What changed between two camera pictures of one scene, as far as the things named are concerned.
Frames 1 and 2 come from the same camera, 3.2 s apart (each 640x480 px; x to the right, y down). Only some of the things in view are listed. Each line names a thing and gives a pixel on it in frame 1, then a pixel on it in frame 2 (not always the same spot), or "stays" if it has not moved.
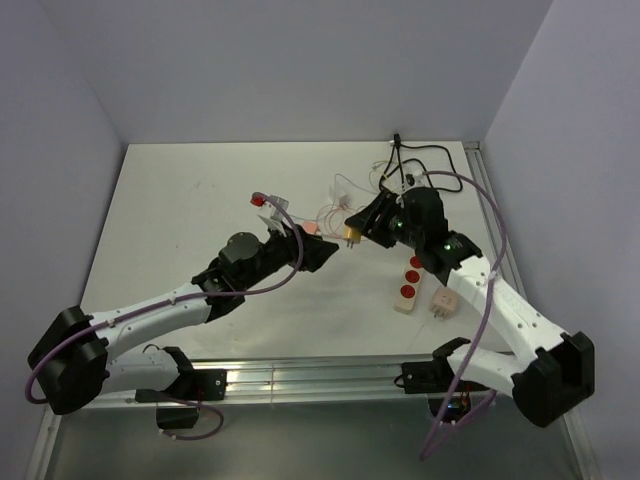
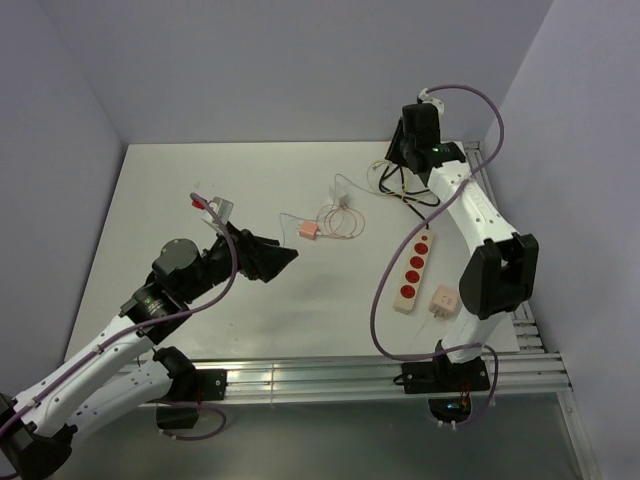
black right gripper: [366, 221] to [393, 153]
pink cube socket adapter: [444, 302] stays
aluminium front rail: [289, 381] stays
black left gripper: [314, 252] to [259, 257]
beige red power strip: [408, 291] stays
